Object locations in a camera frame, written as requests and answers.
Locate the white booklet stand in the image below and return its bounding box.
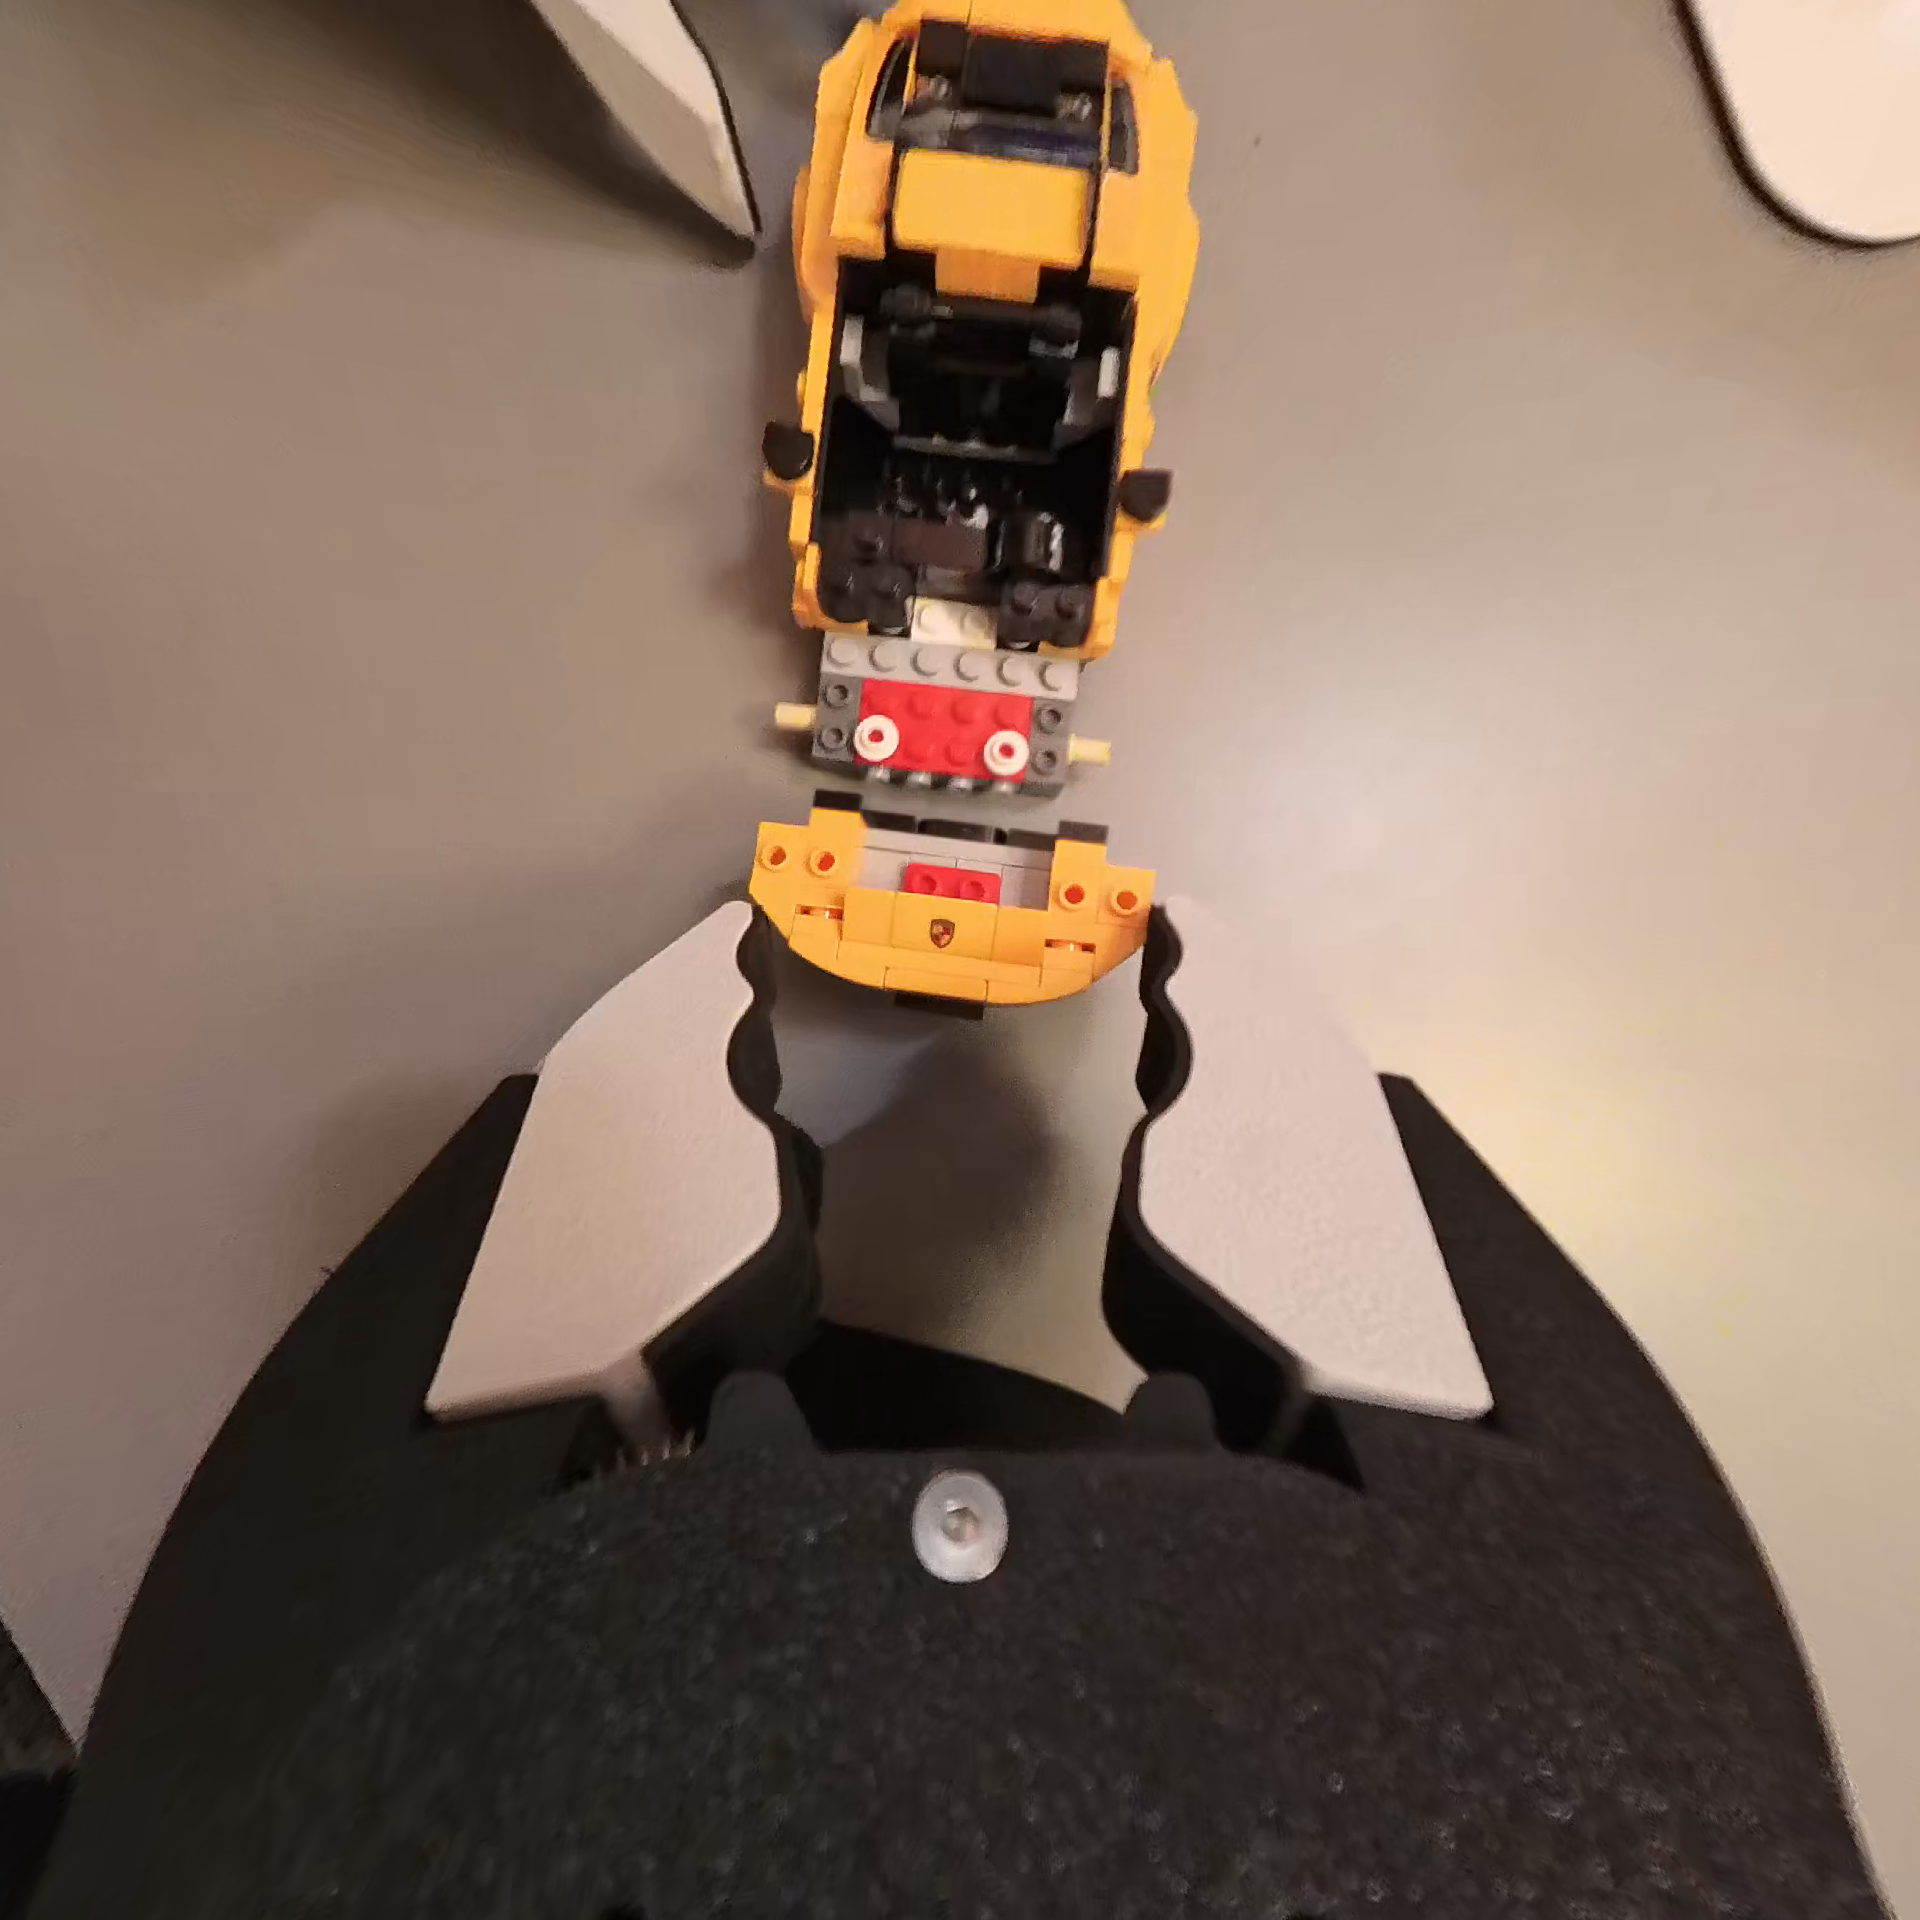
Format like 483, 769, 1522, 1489
1671, 0, 1920, 249

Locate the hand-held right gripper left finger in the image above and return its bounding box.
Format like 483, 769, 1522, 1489
424, 901, 825, 1434

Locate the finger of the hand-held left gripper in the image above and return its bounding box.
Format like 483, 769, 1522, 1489
530, 0, 760, 249

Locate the yellow lego car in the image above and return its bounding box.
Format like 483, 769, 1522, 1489
757, 0, 1202, 820

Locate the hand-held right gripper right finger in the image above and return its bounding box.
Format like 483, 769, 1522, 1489
1101, 894, 1498, 1421

